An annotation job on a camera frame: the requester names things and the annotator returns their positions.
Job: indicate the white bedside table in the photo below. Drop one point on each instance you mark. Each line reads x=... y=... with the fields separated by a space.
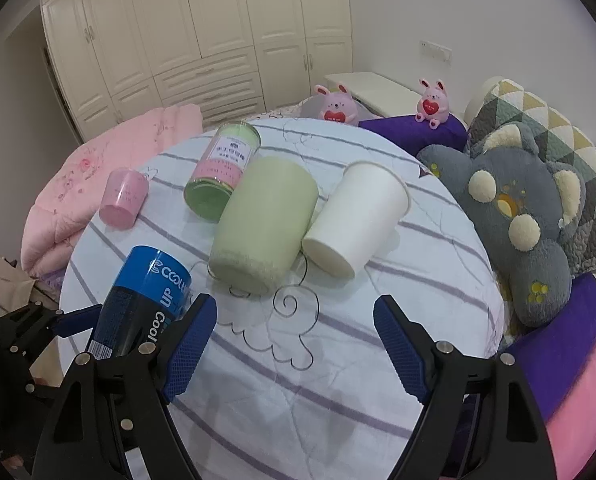
x=377 y=93

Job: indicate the striped white round cushion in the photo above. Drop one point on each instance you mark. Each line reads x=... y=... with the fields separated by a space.
x=297 y=384

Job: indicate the pink folded quilt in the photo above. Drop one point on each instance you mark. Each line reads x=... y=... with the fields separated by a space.
x=65 y=206

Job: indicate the beige cloth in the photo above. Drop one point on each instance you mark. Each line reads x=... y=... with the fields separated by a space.
x=17 y=289

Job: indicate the green cup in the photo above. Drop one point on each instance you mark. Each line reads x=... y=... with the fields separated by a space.
x=260 y=231

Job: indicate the left pink bunny toy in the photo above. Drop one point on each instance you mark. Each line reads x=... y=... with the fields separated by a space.
x=337 y=106

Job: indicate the pink bunny toy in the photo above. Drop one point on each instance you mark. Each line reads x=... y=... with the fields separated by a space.
x=337 y=106
x=433 y=105

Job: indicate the pink label green jar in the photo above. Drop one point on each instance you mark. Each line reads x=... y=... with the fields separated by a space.
x=220 y=169

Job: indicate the white paper cup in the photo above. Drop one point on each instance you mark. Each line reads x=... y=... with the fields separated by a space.
x=365 y=207

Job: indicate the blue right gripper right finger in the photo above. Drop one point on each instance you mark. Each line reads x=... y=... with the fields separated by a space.
x=408 y=347

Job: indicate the grey bear plush pillow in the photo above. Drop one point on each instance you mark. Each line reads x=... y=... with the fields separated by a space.
x=524 y=211

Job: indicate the white wall socket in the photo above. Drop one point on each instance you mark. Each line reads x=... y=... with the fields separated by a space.
x=435 y=51

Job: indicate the blue Cool Up bottle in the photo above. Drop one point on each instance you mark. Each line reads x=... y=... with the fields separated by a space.
x=149 y=293

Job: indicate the right pink bunny toy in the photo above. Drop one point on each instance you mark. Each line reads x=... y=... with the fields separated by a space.
x=433 y=105

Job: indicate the pink blanket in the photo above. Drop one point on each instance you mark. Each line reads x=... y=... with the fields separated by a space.
x=572 y=429

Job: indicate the cream wardrobe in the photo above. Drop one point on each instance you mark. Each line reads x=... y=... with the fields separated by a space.
x=117 y=59

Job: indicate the small pink cup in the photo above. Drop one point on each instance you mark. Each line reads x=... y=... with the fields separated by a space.
x=124 y=195

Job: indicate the purple bed sheet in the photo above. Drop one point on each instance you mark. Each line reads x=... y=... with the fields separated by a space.
x=552 y=356

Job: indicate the triangle pattern quilted pillow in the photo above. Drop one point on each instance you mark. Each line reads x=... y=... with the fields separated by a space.
x=502 y=100

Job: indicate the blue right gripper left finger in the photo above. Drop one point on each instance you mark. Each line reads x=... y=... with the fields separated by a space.
x=185 y=341

